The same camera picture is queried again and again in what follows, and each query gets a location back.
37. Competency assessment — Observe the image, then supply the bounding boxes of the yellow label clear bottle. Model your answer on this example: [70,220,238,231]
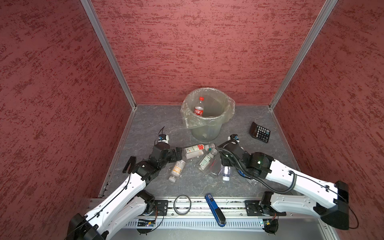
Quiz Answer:
[169,160,186,183]

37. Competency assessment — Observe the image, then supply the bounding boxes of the tall bottle red cap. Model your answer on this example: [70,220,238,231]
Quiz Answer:
[222,166,231,182]

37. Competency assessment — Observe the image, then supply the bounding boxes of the red white label square bottle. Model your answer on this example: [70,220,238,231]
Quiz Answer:
[183,144,216,160]

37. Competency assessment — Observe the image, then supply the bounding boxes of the green white label small bottle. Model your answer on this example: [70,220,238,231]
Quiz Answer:
[198,149,218,172]

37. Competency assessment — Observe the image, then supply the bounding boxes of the red label cola bottle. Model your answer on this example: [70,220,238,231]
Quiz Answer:
[194,97,204,116]

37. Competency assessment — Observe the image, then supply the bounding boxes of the blue label bottle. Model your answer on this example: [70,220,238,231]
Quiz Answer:
[237,170,259,186]

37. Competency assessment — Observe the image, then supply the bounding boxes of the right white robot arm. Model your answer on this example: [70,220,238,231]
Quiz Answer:
[217,141,354,230]

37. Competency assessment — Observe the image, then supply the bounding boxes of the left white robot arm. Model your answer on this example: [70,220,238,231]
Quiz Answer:
[66,143,183,240]

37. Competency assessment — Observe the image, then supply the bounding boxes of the grey plastic waste bin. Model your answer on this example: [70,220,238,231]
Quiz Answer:
[181,88,236,143]

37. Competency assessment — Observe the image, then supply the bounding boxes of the clear plastic bin liner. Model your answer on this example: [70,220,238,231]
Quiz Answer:
[181,87,236,129]

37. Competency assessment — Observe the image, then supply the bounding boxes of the black desk calculator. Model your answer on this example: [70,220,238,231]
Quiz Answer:
[249,122,271,143]

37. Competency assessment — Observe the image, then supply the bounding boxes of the black clip on floor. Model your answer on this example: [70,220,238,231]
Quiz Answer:
[122,156,137,174]

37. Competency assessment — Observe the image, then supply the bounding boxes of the blue black handheld tool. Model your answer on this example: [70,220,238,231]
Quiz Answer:
[205,194,226,227]

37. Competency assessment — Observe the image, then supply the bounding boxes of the left small circuit board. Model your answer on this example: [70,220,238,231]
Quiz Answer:
[137,219,157,235]

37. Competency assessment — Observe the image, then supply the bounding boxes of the small circuit board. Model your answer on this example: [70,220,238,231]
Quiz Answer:
[137,219,157,235]
[263,219,279,235]

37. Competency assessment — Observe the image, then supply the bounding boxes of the right small circuit board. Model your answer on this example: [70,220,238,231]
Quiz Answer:
[263,219,279,235]

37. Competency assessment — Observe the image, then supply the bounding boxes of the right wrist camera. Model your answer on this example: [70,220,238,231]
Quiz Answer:
[228,134,240,143]

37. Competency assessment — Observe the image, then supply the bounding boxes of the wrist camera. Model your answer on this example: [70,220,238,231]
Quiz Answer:
[228,134,240,143]
[158,134,170,144]

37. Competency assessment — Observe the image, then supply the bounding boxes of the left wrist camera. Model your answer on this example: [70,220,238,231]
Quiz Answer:
[158,134,170,144]

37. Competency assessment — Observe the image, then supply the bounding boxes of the black rubber ring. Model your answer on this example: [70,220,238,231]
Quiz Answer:
[173,194,192,216]

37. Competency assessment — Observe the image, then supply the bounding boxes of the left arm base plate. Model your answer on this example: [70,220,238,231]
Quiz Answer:
[142,200,169,217]

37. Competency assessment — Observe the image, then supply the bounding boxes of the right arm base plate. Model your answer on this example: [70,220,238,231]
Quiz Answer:
[245,200,287,217]

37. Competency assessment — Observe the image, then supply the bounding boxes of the aluminium front rail frame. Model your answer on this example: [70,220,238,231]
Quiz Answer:
[74,196,340,240]

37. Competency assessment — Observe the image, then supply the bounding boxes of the left corner aluminium post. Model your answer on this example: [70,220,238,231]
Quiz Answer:
[81,0,137,111]

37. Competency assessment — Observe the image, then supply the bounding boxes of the corner aluminium post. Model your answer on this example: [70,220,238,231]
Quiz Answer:
[81,0,137,111]
[269,0,338,111]

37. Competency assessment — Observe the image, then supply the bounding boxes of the right corner aluminium post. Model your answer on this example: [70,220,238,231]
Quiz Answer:
[269,0,338,111]

